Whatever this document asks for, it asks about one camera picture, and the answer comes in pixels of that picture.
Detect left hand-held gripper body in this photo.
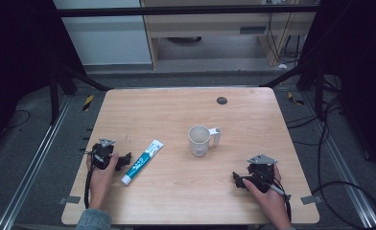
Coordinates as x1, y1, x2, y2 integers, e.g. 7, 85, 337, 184
91, 137, 116, 171

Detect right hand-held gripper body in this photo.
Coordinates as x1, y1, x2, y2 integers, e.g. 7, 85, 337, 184
247, 153, 278, 194

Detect person's left hand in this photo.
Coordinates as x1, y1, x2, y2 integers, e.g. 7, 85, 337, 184
86, 152, 120, 211

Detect person's right hand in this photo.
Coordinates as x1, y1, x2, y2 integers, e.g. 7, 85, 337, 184
242, 164, 294, 230

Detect white teal toothpaste tube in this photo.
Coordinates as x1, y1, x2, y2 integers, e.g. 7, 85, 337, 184
121, 139, 165, 187

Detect white cup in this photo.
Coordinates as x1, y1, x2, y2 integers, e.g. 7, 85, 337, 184
187, 125, 223, 158

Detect yellow black tape strip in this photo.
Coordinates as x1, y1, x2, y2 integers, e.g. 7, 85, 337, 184
82, 94, 95, 112
287, 91, 306, 106

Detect black metal stand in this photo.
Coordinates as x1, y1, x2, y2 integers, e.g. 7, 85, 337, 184
47, 60, 114, 127
258, 58, 326, 122

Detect white cabinet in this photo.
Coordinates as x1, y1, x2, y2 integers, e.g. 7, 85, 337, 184
53, 0, 153, 67

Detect black curtain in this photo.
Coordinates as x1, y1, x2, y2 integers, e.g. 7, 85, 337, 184
0, 0, 86, 154
299, 0, 376, 180

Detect light wooden desk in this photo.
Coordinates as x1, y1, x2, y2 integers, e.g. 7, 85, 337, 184
140, 0, 318, 70

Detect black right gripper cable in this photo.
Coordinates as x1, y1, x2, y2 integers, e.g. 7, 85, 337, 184
254, 171, 294, 222

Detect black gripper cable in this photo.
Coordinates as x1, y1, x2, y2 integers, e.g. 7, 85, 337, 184
83, 151, 105, 210
254, 171, 294, 222

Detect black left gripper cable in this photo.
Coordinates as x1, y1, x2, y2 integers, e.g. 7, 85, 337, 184
83, 151, 105, 210

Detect grey metal table bracket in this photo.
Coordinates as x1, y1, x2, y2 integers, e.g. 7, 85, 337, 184
58, 195, 82, 206
299, 194, 324, 206

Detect black floor cable loop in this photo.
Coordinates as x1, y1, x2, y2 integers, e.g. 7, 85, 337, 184
285, 95, 376, 230

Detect aluminium floor rail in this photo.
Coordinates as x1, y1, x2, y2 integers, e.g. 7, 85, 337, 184
0, 95, 73, 230
300, 91, 376, 230

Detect thin black floor cable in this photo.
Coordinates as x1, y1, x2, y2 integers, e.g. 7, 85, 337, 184
4, 109, 32, 130

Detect black hanging desk cables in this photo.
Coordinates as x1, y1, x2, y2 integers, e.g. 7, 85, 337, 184
265, 11, 303, 65

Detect black horizontal frame bar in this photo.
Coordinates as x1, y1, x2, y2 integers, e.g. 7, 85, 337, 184
55, 4, 320, 18

